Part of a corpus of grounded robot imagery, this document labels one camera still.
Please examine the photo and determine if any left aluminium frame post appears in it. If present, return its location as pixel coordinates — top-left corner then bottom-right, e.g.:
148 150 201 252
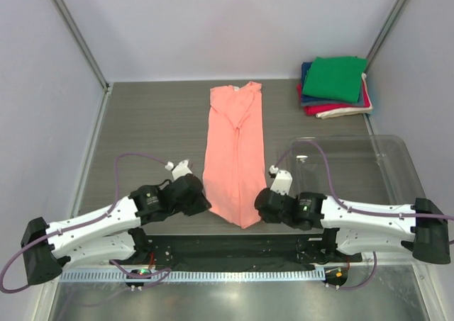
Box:
51 0 109 92

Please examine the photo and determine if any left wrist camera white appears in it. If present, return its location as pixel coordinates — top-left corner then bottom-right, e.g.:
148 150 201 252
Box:
165 159 193 181

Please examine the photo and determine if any folded cream t-shirt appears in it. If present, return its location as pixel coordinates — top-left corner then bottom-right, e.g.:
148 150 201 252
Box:
316 73 373 119

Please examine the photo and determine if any folded blue t-shirt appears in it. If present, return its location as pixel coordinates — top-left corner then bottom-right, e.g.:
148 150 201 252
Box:
301 62 312 86

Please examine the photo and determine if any white slotted cable duct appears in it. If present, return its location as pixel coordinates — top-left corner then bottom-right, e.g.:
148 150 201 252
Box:
60 268 326 283

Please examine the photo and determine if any right aluminium frame post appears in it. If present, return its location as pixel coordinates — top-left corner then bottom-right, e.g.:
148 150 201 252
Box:
365 0 411 73

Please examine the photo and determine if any folded green t-shirt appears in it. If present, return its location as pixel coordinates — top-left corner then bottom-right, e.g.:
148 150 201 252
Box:
302 56 367 103

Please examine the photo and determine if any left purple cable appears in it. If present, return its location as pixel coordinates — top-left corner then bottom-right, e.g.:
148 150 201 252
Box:
0 152 173 295

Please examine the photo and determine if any aluminium front rail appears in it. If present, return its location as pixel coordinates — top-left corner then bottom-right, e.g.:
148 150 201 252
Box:
338 237 426 265

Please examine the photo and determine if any salmon pink t-shirt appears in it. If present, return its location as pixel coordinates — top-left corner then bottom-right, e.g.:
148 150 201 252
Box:
203 81 266 228

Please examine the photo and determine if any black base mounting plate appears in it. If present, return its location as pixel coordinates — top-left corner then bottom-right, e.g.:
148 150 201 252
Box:
141 232 362 265

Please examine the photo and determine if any folded red t-shirt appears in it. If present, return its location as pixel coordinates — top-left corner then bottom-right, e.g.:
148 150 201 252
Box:
297 84 353 116

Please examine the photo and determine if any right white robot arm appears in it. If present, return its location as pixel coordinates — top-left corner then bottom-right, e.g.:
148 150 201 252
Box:
254 188 451 265

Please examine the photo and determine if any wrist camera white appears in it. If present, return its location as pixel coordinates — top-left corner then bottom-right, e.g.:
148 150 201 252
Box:
269 165 293 196
165 159 193 181

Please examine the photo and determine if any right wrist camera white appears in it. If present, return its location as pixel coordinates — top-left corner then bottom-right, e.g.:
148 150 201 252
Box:
269 165 293 196

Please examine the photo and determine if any clear plastic bin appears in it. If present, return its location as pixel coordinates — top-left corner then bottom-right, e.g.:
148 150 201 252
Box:
280 135 425 205

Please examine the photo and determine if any aluminium frame post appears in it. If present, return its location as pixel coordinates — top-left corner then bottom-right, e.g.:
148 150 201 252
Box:
51 0 109 92
365 0 411 73

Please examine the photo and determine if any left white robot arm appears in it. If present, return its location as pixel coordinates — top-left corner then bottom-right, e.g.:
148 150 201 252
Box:
21 174 211 286

